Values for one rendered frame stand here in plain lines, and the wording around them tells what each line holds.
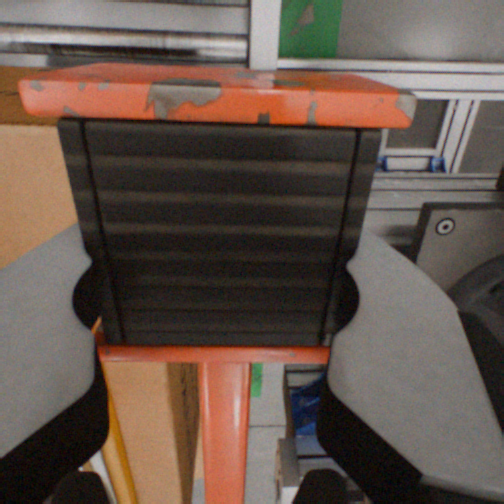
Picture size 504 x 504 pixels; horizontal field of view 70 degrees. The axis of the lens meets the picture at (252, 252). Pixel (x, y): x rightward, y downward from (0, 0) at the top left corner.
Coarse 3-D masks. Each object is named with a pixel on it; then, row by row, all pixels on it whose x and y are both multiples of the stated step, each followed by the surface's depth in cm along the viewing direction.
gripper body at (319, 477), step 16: (64, 480) 5; (80, 480) 5; (96, 480) 5; (304, 480) 5; (320, 480) 5; (336, 480) 5; (64, 496) 4; (80, 496) 4; (96, 496) 4; (304, 496) 4; (320, 496) 4; (336, 496) 4
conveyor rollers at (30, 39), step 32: (128, 0) 63; (160, 0) 63; (192, 0) 63; (224, 0) 63; (0, 32) 63; (32, 32) 64; (64, 32) 64; (96, 32) 64; (128, 32) 65; (160, 32) 65; (192, 32) 66
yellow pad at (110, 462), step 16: (112, 400) 35; (112, 416) 36; (112, 432) 36; (112, 448) 37; (96, 464) 37; (112, 464) 38; (112, 480) 40; (128, 480) 41; (112, 496) 41; (128, 496) 42
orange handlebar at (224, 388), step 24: (216, 384) 14; (240, 384) 14; (216, 408) 15; (240, 408) 15; (216, 432) 16; (240, 432) 16; (216, 456) 17; (240, 456) 17; (216, 480) 18; (240, 480) 18
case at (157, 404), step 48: (0, 96) 31; (0, 144) 23; (48, 144) 23; (0, 192) 25; (48, 192) 25; (0, 240) 26; (144, 384) 35; (192, 384) 56; (144, 432) 39; (192, 432) 57; (144, 480) 44; (192, 480) 59
